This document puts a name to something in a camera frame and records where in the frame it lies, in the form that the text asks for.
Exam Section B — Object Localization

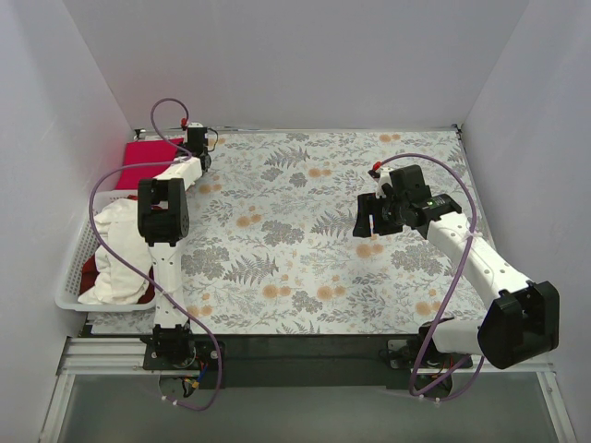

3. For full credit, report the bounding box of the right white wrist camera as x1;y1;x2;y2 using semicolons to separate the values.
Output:
368;162;393;198

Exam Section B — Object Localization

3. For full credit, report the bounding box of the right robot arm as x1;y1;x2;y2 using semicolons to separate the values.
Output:
353;163;560;369

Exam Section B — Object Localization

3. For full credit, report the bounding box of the purple cable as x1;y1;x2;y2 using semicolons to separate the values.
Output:
371;152;486;403
89;97;227;412

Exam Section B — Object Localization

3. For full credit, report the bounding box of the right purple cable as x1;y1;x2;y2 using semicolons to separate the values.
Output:
371;152;486;403

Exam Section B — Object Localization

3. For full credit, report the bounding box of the white t shirt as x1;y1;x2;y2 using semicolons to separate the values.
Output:
78;198;151;305

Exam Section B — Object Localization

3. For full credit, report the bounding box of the white plastic laundry basket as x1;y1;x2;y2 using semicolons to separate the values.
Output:
55;190;155;313

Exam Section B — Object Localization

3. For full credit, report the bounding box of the floral patterned table mat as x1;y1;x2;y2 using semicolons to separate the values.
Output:
90;129;519;336

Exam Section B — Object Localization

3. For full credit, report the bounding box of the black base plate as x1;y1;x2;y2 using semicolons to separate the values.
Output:
142;332;475;391

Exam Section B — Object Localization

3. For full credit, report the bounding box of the dark red t shirt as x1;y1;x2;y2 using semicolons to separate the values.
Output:
78;251;154;307

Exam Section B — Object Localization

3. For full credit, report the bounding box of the aluminium frame rail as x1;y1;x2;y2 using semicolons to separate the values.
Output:
41;337;576;442

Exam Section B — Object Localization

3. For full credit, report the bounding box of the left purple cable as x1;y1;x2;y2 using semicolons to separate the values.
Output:
89;97;227;412

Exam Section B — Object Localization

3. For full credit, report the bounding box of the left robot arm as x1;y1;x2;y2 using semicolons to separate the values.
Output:
138;123;211;369

